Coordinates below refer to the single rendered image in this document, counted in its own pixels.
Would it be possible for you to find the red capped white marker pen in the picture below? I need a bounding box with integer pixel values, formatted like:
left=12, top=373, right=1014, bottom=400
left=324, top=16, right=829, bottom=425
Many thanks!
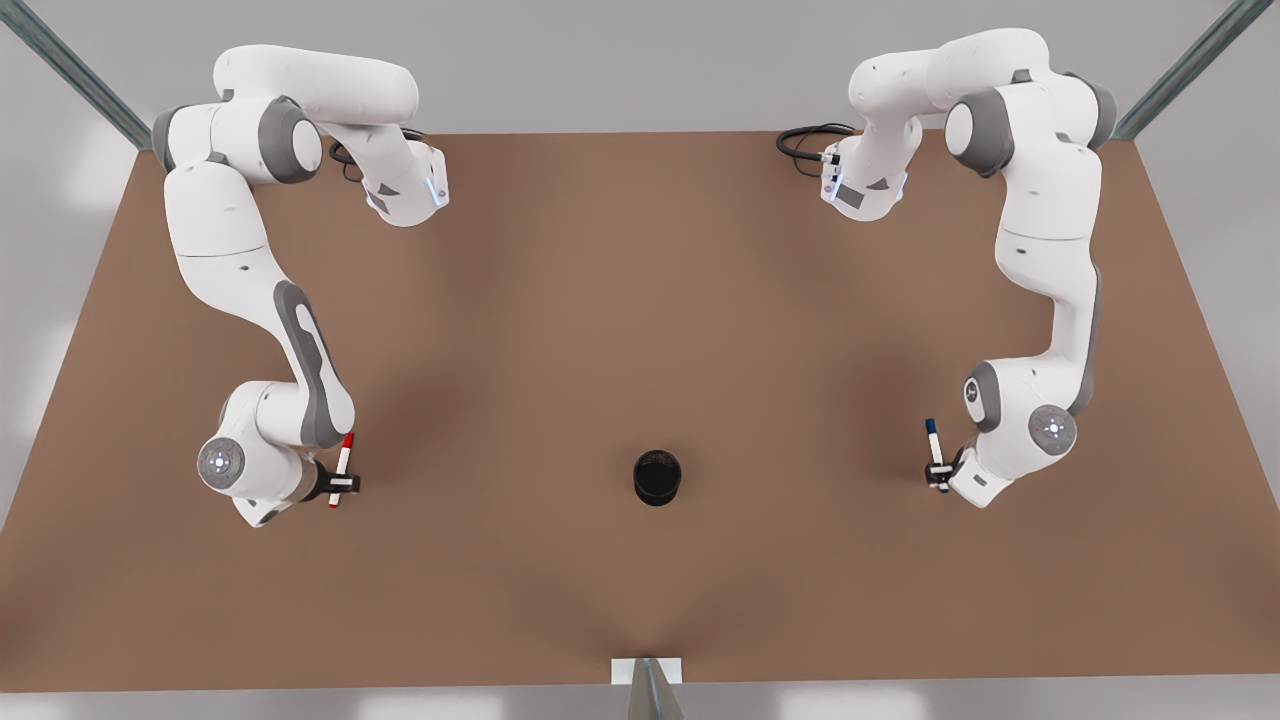
left=328, top=432, right=356, bottom=509

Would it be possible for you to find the blue capped white marker pen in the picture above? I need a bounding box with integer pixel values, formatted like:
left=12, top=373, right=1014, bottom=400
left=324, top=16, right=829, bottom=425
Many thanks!
left=924, top=418, right=950, bottom=493

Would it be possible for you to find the black mesh pen cup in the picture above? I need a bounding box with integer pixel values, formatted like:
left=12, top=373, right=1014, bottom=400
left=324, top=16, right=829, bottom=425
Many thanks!
left=633, top=449, right=683, bottom=507

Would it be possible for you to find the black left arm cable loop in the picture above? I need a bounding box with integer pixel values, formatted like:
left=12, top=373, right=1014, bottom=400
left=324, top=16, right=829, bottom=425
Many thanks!
left=776, top=123, right=858, bottom=180

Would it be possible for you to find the silver frame post with foot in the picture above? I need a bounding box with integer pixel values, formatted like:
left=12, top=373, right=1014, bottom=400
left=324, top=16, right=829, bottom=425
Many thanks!
left=611, top=657, right=684, bottom=720

